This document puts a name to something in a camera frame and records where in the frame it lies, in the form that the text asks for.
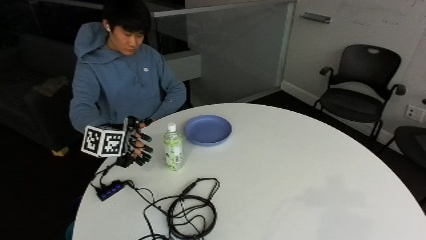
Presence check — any green label plastic bottle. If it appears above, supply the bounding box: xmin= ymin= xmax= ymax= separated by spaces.
xmin=162 ymin=122 xmax=184 ymax=172

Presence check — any white marker cube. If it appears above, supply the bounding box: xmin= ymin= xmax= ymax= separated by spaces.
xmin=80 ymin=124 xmax=127 ymax=158

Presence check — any black usb hub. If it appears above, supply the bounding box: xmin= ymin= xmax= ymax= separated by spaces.
xmin=95 ymin=179 xmax=128 ymax=202

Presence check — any blue plate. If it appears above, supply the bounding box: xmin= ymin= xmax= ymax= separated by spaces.
xmin=182 ymin=114 xmax=233 ymax=147

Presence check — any the person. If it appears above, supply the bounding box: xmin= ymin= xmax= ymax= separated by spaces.
xmin=68 ymin=0 xmax=188 ymax=134

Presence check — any black office chair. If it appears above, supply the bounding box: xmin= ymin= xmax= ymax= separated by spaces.
xmin=313 ymin=43 xmax=407 ymax=143

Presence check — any dark chair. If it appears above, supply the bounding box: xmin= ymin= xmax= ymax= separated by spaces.
xmin=383 ymin=125 xmax=426 ymax=171

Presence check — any coiled black cable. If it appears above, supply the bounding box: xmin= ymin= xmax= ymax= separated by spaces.
xmin=125 ymin=177 xmax=222 ymax=240

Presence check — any grey wall handle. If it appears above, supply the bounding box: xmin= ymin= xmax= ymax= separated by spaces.
xmin=300 ymin=12 xmax=333 ymax=25

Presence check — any white wall outlet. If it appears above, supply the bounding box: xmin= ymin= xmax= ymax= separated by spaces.
xmin=403 ymin=104 xmax=426 ymax=123

